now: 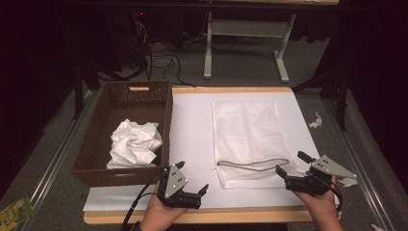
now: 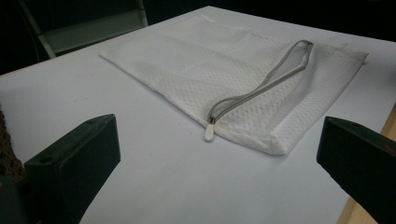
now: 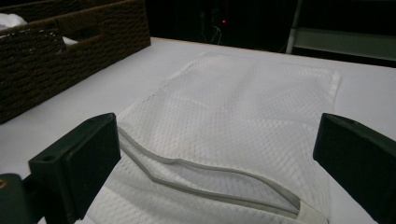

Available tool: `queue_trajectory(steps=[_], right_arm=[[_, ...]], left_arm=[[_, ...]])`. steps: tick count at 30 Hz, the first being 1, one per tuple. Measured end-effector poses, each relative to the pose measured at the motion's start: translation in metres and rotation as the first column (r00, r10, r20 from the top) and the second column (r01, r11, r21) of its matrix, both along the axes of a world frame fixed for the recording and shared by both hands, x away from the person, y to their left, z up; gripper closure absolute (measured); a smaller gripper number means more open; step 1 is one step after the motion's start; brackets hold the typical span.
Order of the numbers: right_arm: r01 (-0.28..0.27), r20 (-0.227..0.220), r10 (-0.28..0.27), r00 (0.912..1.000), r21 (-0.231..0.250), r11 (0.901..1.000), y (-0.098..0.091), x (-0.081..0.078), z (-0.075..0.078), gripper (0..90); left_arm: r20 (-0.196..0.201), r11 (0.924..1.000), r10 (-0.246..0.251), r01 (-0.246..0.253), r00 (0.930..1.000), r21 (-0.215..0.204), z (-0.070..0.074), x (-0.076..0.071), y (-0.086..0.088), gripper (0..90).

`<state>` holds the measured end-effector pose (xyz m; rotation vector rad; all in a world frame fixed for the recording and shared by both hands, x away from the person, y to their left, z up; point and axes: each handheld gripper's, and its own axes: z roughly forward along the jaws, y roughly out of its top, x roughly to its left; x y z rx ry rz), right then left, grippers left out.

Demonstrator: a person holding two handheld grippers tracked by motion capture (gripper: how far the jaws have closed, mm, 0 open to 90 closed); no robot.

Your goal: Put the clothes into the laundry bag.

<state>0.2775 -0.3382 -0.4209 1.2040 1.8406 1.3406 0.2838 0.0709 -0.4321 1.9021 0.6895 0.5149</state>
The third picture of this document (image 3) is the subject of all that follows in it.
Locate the white metal desk frame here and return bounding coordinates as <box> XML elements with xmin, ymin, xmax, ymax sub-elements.
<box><xmin>285</xmin><ymin>0</ymin><xmax>396</xmax><ymax>62</ymax></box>

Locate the black computer tower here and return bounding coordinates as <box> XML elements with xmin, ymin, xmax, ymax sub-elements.
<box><xmin>199</xmin><ymin>6</ymin><xmax>236</xmax><ymax>43</ymax></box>

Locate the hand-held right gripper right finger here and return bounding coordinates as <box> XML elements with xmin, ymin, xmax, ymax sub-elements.
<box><xmin>313</xmin><ymin>113</ymin><xmax>396</xmax><ymax>224</ymax></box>

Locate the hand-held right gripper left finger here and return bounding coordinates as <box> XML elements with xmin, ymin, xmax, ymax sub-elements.
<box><xmin>28</xmin><ymin>112</ymin><xmax>121</xmax><ymax>224</ymax></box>

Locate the brown woven basket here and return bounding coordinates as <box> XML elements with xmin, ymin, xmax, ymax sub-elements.
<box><xmin>0</xmin><ymin>0</ymin><xmax>152</xmax><ymax>125</ymax></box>

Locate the white cloth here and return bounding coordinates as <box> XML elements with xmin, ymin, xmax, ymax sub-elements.
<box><xmin>0</xmin><ymin>12</ymin><xmax>78</xmax><ymax>48</ymax></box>

